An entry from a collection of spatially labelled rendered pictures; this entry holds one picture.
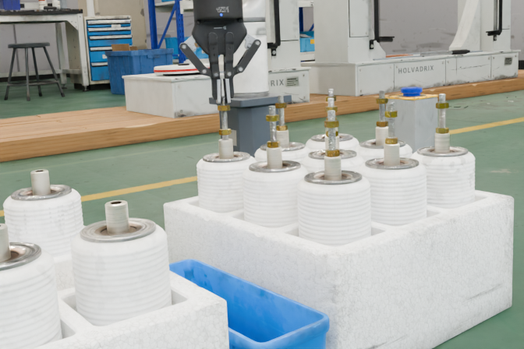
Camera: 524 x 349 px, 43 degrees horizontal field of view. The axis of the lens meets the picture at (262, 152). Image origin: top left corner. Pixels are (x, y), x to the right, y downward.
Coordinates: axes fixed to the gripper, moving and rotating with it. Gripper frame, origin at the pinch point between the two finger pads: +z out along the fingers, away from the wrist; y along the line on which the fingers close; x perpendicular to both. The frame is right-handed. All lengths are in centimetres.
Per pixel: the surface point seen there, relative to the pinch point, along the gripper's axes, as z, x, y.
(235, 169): 11.7, -4.8, 0.8
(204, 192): 15.3, -2.7, -4.0
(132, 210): 36, 71, -18
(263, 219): 17.2, -14.3, 3.2
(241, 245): 20.2, -15.3, -0.3
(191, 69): 7, 223, 10
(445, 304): 30.1, -20.7, 27.3
